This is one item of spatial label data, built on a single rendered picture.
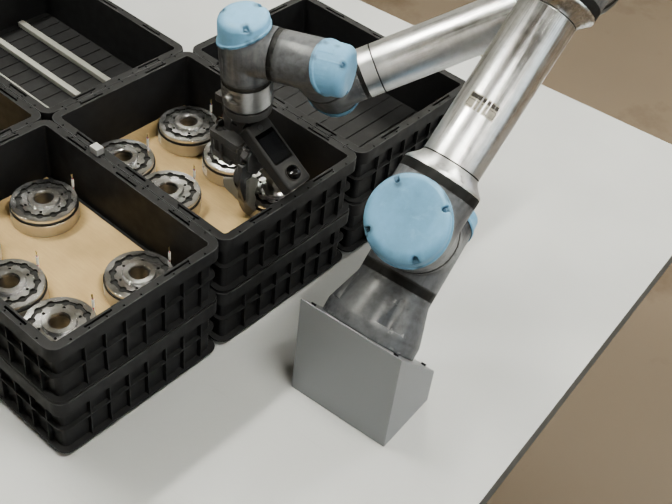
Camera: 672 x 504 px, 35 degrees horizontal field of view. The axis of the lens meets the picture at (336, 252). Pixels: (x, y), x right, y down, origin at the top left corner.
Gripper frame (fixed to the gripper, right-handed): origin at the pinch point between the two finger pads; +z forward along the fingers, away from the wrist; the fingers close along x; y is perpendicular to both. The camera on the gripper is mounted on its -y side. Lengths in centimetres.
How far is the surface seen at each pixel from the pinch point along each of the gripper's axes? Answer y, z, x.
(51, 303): 4.4, -5.3, 37.4
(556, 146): -16, 23, -67
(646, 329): -36, 98, -100
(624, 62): 33, 111, -208
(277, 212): -8.6, -8.1, 5.4
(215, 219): 3.9, 1.3, 6.7
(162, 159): 20.7, 1.8, 2.8
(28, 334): -3.8, -13.5, 45.7
